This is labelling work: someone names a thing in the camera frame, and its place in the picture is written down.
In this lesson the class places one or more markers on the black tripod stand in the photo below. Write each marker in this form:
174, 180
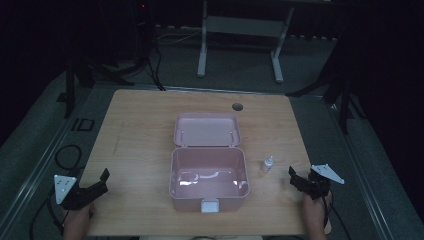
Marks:
76, 76
340, 93

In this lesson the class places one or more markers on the pink plastic storage box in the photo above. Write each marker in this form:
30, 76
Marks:
208, 163

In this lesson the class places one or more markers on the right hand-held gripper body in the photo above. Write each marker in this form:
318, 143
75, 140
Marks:
320, 181

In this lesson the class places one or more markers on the small white dropper bottle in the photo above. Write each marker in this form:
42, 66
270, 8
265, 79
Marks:
267, 164

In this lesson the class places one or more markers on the person's left hand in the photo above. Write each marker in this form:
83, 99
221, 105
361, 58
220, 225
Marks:
80, 216

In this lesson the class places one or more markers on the person's right hand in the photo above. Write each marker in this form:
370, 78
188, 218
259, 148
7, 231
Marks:
316, 210

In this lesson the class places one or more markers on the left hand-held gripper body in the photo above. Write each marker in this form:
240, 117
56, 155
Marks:
71, 196

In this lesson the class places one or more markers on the white metal desk frame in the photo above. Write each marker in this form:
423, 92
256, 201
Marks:
245, 26

